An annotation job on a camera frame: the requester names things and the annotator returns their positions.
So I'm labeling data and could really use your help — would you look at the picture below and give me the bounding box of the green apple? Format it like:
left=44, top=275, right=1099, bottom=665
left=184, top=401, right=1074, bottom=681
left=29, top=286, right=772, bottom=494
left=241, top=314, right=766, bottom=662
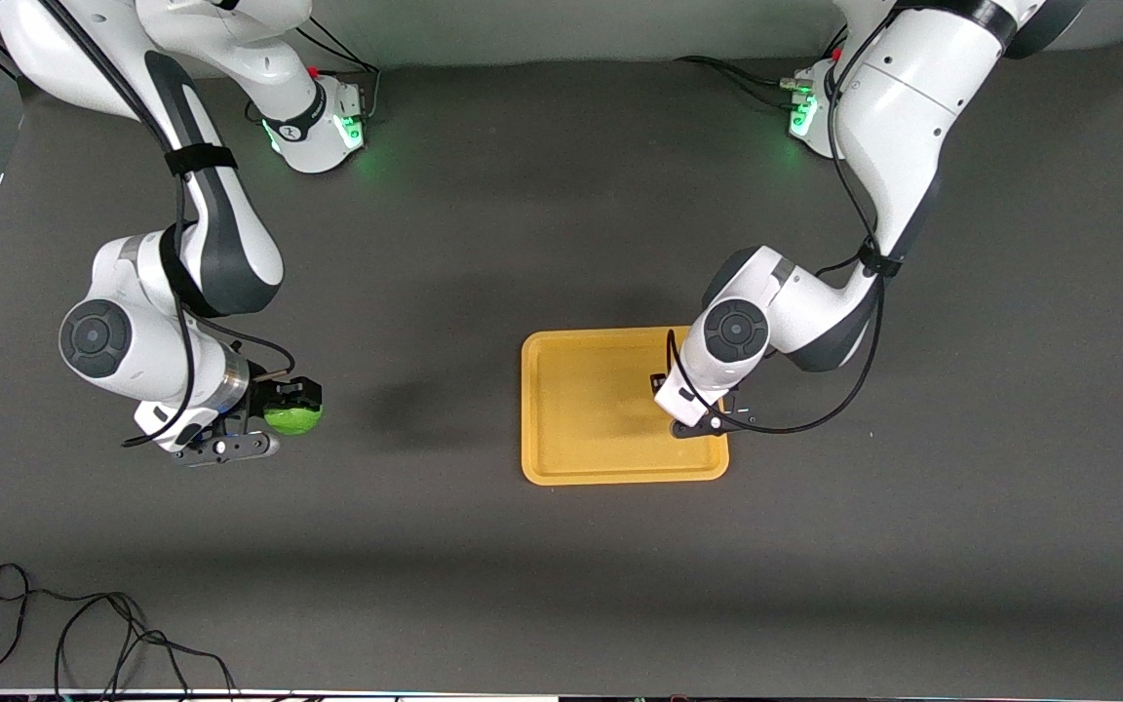
left=263, top=400, right=324, bottom=436

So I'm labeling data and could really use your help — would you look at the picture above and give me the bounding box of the yellow plastic tray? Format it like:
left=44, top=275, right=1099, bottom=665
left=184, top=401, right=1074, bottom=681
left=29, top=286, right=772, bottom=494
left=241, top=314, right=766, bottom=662
left=521, top=326, right=730, bottom=487

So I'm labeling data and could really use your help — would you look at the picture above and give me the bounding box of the dark grey table mat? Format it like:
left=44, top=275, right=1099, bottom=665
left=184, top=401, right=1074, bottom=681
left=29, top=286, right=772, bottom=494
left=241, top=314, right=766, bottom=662
left=0, top=39, right=1123, bottom=695

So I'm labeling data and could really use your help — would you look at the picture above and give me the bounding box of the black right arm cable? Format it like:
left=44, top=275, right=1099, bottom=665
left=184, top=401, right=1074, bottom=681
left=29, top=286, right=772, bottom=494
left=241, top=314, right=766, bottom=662
left=35, top=0, right=297, bottom=449

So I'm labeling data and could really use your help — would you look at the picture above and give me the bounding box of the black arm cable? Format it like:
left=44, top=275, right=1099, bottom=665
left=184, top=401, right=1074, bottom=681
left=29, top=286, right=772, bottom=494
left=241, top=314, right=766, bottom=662
left=667, top=0, right=913, bottom=436
left=35, top=0, right=297, bottom=449

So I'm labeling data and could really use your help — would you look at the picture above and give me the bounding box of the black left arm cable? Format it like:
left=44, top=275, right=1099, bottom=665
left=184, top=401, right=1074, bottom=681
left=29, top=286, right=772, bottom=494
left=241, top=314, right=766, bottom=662
left=667, top=0, right=913, bottom=436

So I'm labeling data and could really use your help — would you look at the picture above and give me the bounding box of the thin black loose cable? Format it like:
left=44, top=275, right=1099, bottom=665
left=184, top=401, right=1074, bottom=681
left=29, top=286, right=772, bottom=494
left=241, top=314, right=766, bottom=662
left=0, top=564, right=236, bottom=698

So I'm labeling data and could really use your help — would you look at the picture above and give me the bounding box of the black left arm strap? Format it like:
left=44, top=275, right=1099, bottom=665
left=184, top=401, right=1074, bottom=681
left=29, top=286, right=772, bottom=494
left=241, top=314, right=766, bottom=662
left=857, top=242, right=906, bottom=279

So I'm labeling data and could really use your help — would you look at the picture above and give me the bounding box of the black arm strap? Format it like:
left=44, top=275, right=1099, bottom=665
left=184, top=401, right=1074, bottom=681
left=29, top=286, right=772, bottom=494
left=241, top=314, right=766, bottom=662
left=165, top=143, right=239, bottom=177
left=857, top=242, right=906, bottom=279

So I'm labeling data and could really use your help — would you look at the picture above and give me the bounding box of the black right arm strap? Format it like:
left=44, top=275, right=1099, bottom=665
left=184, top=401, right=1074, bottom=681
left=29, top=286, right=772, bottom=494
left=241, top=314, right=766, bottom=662
left=165, top=143, right=239, bottom=177

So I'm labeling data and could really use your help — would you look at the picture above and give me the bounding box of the black right base cable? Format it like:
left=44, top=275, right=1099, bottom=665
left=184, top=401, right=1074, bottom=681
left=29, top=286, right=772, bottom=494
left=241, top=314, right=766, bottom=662
left=293, top=24, right=383, bottom=123

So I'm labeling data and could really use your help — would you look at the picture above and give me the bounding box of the black base cable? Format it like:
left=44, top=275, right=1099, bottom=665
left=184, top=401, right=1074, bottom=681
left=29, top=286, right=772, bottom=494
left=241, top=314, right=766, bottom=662
left=293, top=24, right=383, bottom=123
left=676, top=54, right=811, bottom=108

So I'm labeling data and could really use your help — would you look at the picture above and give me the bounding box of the black left base cable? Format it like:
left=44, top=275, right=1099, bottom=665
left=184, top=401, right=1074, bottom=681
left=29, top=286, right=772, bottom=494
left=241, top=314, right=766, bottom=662
left=676, top=54, right=811, bottom=108

